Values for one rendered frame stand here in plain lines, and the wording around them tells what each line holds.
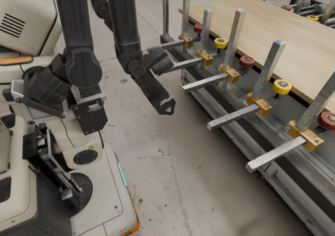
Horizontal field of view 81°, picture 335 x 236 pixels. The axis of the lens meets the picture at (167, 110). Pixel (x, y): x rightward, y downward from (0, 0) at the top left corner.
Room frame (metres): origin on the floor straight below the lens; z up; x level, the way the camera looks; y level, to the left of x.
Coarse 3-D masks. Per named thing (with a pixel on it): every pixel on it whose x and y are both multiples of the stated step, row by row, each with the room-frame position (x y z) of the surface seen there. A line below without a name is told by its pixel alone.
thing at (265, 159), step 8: (320, 128) 0.53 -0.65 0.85; (288, 144) 0.45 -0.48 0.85; (296, 144) 0.45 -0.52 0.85; (272, 152) 0.41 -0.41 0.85; (280, 152) 0.41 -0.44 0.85; (288, 152) 0.43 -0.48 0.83; (256, 160) 0.38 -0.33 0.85; (264, 160) 0.38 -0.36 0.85; (272, 160) 0.39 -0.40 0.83; (248, 168) 0.36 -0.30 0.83; (256, 168) 0.35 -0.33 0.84
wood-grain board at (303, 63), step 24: (240, 0) 2.01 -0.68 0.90; (216, 24) 1.47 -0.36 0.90; (264, 24) 1.47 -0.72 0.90; (288, 24) 1.47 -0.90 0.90; (312, 24) 1.47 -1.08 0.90; (240, 48) 1.12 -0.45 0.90; (264, 48) 1.12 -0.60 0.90; (288, 48) 1.12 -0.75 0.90; (312, 48) 1.12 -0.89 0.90; (288, 72) 0.87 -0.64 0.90; (312, 72) 0.87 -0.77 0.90; (312, 96) 0.68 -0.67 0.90
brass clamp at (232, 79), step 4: (220, 68) 0.99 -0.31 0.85; (224, 68) 0.97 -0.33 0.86; (232, 68) 0.97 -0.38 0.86; (220, 72) 0.98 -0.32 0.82; (224, 72) 0.95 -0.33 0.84; (228, 72) 0.93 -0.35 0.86; (232, 72) 0.93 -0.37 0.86; (232, 76) 0.89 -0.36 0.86; (236, 76) 0.90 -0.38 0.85; (228, 80) 0.91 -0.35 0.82; (232, 80) 0.89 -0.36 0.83; (236, 80) 0.90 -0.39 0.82
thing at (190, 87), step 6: (240, 72) 0.96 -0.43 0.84; (246, 72) 0.97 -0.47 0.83; (210, 78) 0.88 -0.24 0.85; (216, 78) 0.88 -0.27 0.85; (222, 78) 0.90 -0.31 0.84; (192, 84) 0.83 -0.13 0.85; (198, 84) 0.83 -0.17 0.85; (204, 84) 0.85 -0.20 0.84; (210, 84) 0.86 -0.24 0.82; (186, 90) 0.80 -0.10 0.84; (192, 90) 0.81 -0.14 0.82
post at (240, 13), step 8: (240, 8) 0.98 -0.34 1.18; (240, 16) 0.96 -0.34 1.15; (232, 24) 0.99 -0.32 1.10; (240, 24) 0.96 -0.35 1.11; (232, 32) 0.97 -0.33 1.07; (240, 32) 0.97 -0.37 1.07; (232, 40) 0.96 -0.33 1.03; (232, 48) 0.96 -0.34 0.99; (232, 56) 0.96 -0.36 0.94; (224, 64) 0.98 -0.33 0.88; (224, 80) 0.96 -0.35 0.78
